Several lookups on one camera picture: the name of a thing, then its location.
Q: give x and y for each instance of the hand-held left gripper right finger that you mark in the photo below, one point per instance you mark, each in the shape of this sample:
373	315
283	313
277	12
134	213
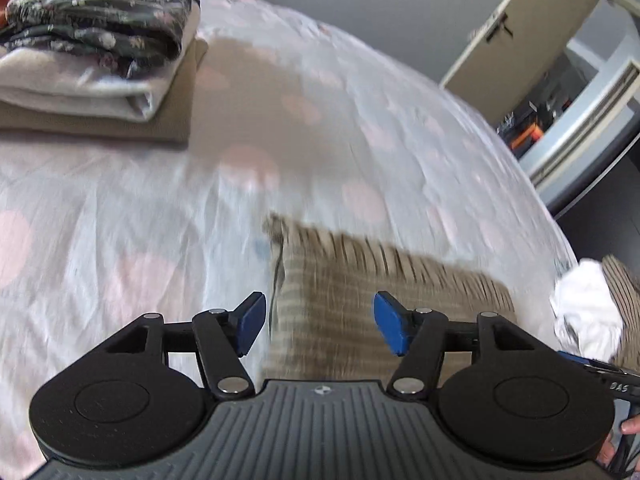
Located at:
392	322

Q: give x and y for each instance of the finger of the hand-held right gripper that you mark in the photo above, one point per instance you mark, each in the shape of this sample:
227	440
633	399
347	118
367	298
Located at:
575	357

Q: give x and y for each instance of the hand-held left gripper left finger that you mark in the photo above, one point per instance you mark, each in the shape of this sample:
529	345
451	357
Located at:
250	322

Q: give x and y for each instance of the beige striped shirt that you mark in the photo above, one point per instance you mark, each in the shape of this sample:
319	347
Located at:
340	300

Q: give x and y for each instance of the person's right hand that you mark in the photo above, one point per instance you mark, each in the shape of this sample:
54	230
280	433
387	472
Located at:
631	426

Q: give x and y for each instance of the white crumpled cloth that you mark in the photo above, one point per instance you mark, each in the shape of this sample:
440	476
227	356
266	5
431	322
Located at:
585	300

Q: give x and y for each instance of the brown ribbed cloth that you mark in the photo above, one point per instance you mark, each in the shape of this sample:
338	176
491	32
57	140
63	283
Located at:
627	300

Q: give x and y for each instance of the pink polka dot bedsheet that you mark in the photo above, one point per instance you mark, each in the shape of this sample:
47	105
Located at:
150	185

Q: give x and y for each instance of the beige folded cloth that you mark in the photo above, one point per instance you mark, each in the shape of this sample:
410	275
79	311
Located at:
170	120

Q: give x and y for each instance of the orange box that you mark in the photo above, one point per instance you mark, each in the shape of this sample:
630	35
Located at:
527	136

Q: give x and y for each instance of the white folded cloth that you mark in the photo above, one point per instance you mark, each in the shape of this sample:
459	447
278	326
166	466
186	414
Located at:
75	80

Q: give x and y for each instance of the cream wardrobe door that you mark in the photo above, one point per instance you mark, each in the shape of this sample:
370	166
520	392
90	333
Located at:
525	35

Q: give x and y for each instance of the dark floral folded garment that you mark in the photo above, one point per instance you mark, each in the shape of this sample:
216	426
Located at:
100	15

